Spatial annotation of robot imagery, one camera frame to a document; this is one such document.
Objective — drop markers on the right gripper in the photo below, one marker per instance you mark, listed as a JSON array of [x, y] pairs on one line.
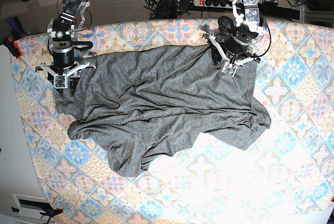
[[65, 78]]

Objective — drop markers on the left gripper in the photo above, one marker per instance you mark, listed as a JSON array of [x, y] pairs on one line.
[[229, 61]]

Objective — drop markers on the grey t-shirt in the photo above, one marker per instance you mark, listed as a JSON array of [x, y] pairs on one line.
[[144, 104]]

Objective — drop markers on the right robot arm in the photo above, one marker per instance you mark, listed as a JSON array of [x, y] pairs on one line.
[[66, 51]]

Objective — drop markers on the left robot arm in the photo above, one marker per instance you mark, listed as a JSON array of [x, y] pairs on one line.
[[231, 42]]

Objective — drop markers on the red black clamp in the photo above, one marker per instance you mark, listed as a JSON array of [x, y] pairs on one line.
[[12, 46]]

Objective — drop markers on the white power strip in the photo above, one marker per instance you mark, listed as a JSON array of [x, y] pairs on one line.
[[210, 4]]

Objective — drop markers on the patterned tablecloth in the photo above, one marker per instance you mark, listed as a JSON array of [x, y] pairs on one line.
[[287, 172]]

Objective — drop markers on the white vent panel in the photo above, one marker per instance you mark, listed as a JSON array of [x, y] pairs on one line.
[[29, 207]]

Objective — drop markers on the black orange clamp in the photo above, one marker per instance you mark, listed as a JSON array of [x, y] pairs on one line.
[[48, 212]]

